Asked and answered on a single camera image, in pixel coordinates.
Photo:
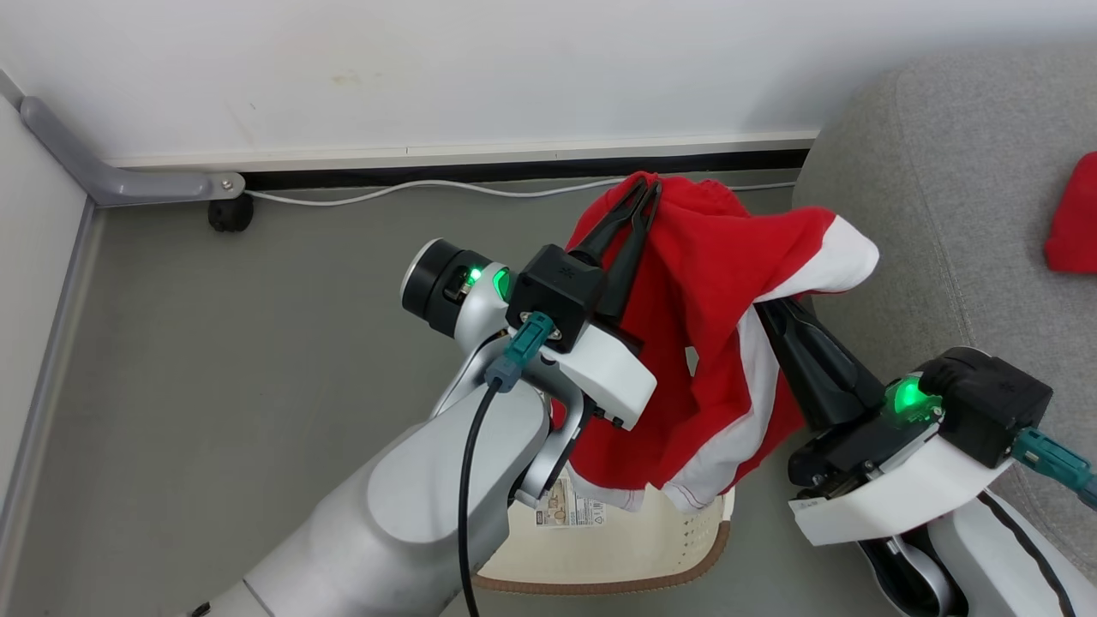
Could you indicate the white printed care label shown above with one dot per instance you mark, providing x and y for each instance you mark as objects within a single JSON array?
[{"x": 570, "y": 507}]

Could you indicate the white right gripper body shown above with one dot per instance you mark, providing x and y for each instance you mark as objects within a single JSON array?
[{"x": 891, "y": 493}]

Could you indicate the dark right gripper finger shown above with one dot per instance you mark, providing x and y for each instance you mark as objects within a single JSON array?
[
  {"x": 797, "y": 368},
  {"x": 844, "y": 368}
]

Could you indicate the grey fabric sofa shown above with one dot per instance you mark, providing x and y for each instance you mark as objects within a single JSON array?
[{"x": 960, "y": 214}]

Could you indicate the red garment with white trim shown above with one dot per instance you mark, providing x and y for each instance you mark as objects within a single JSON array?
[{"x": 703, "y": 283}]

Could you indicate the teal left camera connector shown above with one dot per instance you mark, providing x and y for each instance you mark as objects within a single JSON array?
[{"x": 519, "y": 351}]

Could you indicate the black caster wheel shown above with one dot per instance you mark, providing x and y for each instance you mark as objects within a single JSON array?
[{"x": 230, "y": 213}]

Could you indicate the plain red garment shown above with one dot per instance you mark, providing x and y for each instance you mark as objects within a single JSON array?
[{"x": 1076, "y": 218}]

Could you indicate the teal camera connector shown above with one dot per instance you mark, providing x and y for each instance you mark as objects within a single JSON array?
[
  {"x": 1056, "y": 463},
  {"x": 519, "y": 351}
]

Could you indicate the teal right camera connector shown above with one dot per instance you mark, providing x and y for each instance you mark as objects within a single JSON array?
[{"x": 1056, "y": 463}]

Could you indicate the cream perforated laundry basket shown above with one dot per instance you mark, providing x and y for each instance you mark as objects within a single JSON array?
[{"x": 617, "y": 548}]

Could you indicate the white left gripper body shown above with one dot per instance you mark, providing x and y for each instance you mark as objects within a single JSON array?
[{"x": 610, "y": 377}]

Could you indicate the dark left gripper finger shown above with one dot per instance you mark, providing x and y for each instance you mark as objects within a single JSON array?
[
  {"x": 613, "y": 224},
  {"x": 631, "y": 257}
]

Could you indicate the white wall trim strip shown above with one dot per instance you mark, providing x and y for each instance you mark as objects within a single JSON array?
[{"x": 428, "y": 152}]

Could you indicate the grey metal partition foot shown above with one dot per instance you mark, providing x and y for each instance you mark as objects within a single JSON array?
[{"x": 128, "y": 182}]

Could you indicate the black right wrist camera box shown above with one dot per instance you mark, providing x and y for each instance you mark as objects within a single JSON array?
[{"x": 986, "y": 404}]

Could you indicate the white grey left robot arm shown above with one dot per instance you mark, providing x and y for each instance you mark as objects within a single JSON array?
[{"x": 411, "y": 506}]

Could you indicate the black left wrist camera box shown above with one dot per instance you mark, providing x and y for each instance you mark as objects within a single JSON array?
[{"x": 557, "y": 291}]

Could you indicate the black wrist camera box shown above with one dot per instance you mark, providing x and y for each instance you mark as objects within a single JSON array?
[
  {"x": 557, "y": 291},
  {"x": 986, "y": 404}
]

